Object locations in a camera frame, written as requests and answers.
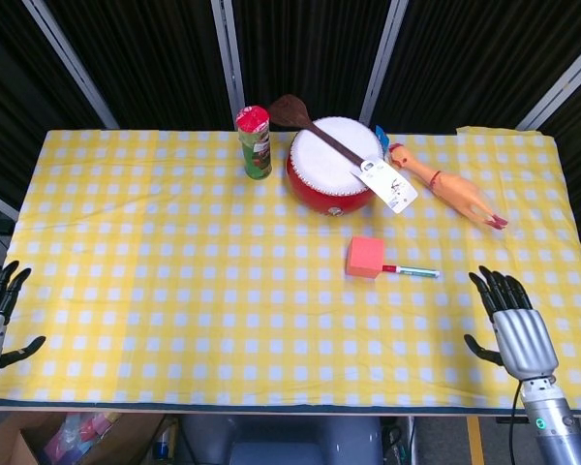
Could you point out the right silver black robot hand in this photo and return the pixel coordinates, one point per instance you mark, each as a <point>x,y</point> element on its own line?
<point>523,339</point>

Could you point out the red and white marker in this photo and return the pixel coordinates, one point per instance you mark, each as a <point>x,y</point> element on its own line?
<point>411,272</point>

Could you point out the pink foam cube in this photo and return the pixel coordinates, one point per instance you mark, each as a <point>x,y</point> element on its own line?
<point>365,259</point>

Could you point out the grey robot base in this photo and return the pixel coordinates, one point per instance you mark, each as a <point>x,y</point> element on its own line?
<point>281,441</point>

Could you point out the yellow white checked tablecloth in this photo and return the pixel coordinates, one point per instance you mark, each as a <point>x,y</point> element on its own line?
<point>198,271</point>

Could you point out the brown cardboard box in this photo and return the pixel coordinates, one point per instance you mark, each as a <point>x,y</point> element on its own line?
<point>9,443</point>

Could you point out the colourful plastic bags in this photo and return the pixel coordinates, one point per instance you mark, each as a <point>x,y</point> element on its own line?
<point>77,438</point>

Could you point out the orange rubber chicken toy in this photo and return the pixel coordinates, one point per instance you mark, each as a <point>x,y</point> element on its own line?
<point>445,184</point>

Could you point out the white paper product tag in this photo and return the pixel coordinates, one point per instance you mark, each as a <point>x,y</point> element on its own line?
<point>392,186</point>

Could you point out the small blue tag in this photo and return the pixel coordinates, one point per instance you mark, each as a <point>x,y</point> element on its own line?
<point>381,138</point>

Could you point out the red drum white skin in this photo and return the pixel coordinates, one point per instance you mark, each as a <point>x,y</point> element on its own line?
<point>329,164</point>

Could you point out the dark brown wooden spatula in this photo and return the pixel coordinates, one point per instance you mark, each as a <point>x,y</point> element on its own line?
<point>290,111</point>

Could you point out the green red chips can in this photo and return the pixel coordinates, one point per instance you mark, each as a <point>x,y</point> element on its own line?
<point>255,145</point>

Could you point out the black pleated curtain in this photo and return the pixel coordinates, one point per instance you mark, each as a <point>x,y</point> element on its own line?
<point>310,43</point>

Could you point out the white metal frame post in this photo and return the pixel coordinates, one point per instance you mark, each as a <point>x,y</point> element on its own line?
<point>72,68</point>
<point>227,63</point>
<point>382,63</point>
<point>557,87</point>

